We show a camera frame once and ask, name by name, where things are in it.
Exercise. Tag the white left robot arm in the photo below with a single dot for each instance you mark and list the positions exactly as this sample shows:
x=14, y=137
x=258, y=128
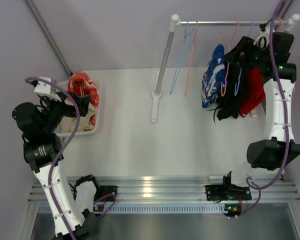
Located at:
x=42, y=149

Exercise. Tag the blue wire hanger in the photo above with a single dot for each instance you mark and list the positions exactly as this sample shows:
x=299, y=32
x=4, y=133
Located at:
x=187, y=37

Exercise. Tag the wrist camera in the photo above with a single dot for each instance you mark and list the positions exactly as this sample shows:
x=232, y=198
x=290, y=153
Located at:
x=43, y=89
x=263, y=40

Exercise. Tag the white plastic basket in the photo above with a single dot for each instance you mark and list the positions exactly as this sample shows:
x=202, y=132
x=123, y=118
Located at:
x=95, y=100

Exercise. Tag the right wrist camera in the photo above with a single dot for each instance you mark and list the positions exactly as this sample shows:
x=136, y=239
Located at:
x=263, y=40

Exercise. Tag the pink wire hanger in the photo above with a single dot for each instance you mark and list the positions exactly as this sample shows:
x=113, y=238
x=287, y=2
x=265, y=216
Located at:
x=191, y=59

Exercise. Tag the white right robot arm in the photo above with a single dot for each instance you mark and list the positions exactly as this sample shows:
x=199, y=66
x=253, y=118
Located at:
x=278, y=147

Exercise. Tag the grey slotted cable duct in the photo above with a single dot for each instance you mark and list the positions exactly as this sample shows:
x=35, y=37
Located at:
x=168, y=208

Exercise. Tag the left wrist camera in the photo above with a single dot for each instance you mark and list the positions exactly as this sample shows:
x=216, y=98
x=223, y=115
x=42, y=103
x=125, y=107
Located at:
x=43, y=89

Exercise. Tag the blue patterned trousers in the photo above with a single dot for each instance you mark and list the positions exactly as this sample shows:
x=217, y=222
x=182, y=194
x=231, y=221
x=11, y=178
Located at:
x=213, y=77

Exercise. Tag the orange white patterned trousers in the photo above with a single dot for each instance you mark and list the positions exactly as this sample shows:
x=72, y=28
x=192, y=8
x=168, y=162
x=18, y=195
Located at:
x=81, y=84

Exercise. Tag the white clothes rack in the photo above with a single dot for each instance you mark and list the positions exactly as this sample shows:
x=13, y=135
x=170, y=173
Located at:
x=175, y=22

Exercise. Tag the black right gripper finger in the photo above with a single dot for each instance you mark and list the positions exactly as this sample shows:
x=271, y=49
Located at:
x=233, y=59
x=240, y=47

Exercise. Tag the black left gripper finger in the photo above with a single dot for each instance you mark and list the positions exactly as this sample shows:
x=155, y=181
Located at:
x=83, y=107
x=64, y=96

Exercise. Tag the beige drawstring trousers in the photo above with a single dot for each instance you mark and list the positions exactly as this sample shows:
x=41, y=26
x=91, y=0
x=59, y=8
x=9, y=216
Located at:
x=86, y=123

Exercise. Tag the black drawstring trousers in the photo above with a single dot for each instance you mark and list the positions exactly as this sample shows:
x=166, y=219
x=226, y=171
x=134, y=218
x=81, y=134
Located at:
x=228, y=105

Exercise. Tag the blue hanger with black trousers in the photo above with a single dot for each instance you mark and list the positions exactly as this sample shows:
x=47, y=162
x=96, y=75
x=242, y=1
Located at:
x=251, y=27

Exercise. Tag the red trousers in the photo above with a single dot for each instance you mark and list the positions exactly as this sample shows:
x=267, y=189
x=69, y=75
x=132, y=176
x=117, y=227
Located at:
x=254, y=92

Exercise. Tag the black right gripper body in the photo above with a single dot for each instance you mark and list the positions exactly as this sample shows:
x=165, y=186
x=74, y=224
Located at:
x=251, y=53

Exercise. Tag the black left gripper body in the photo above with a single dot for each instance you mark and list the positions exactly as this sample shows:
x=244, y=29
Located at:
x=71, y=107

